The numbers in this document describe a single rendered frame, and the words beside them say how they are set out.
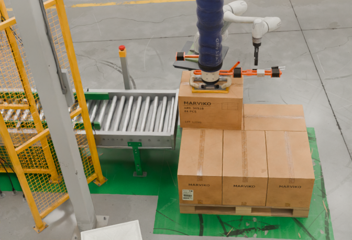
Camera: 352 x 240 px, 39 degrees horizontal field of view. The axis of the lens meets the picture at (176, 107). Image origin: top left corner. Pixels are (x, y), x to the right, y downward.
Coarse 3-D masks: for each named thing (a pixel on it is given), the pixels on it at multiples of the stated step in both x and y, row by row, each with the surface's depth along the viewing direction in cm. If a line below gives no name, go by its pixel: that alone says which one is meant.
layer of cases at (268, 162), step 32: (192, 128) 483; (256, 128) 478; (288, 128) 476; (192, 160) 451; (224, 160) 448; (256, 160) 446; (288, 160) 444; (192, 192) 452; (224, 192) 448; (256, 192) 445; (288, 192) 441
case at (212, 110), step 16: (240, 80) 472; (192, 96) 458; (208, 96) 456; (224, 96) 455; (240, 96) 454; (192, 112) 470; (208, 112) 468; (224, 112) 466; (240, 112) 463; (208, 128) 482; (224, 128) 479; (240, 128) 476
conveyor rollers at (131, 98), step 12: (132, 96) 526; (156, 96) 523; (72, 108) 520; (96, 108) 515; (120, 108) 511; (144, 108) 510; (156, 108) 509; (24, 120) 507; (72, 120) 502; (108, 120) 499; (144, 120) 496; (168, 120) 495
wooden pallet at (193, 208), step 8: (184, 208) 468; (192, 208) 467; (200, 208) 474; (208, 208) 473; (216, 208) 473; (224, 208) 472; (232, 208) 472; (240, 208) 461; (248, 208) 460; (256, 208) 470; (264, 208) 470; (272, 208) 469; (280, 208) 456; (288, 208) 455; (296, 208) 454; (304, 208) 453; (280, 216) 464; (288, 216) 463; (296, 216) 462; (304, 216) 461
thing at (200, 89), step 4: (192, 88) 463; (200, 88) 461; (204, 88) 461; (216, 88) 460; (220, 88) 460; (192, 92) 461; (196, 92) 460; (200, 92) 460; (204, 92) 459; (208, 92) 459; (212, 92) 459; (216, 92) 458; (220, 92) 458; (224, 92) 458
